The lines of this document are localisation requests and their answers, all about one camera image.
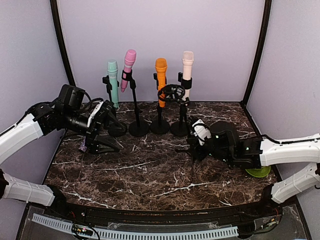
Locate mint green microphone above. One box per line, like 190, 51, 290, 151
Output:
107, 59, 119, 109

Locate right black corner post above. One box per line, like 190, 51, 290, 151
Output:
240, 0, 272, 108

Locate black corner post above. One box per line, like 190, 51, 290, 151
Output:
49, 0, 76, 87
240, 0, 272, 108

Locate glitter microphone with silver grille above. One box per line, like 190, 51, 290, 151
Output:
78, 140, 88, 153

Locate orange microphone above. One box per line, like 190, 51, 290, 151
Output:
154, 57, 168, 108

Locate black tripod stand with shock mount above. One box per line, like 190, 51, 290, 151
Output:
157, 84, 201, 185

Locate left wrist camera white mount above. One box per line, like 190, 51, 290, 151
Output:
86, 100, 114, 132

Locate left black corner post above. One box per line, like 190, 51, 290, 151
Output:
49, 0, 76, 87

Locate cream white microphone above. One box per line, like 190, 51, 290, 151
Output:
181, 50, 194, 100

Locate black stand under mint microphone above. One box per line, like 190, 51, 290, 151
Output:
101, 75, 129, 138

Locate green bowl on saucer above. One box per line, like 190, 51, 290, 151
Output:
245, 166, 271, 178

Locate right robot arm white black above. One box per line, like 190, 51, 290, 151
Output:
187, 119, 320, 217

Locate black stand under orange microphone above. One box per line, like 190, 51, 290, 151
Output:
150, 72, 172, 135

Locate white slotted cable duct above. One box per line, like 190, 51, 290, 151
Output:
31, 213, 239, 240

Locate black stand under pink microphone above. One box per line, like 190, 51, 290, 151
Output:
121, 70, 150, 137

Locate black front rail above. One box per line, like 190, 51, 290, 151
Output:
23, 201, 276, 226

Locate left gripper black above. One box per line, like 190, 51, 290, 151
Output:
63, 108, 127, 155

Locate pink microphone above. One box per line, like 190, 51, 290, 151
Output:
120, 49, 137, 93

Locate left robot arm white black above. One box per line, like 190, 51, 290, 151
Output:
0, 84, 127, 218

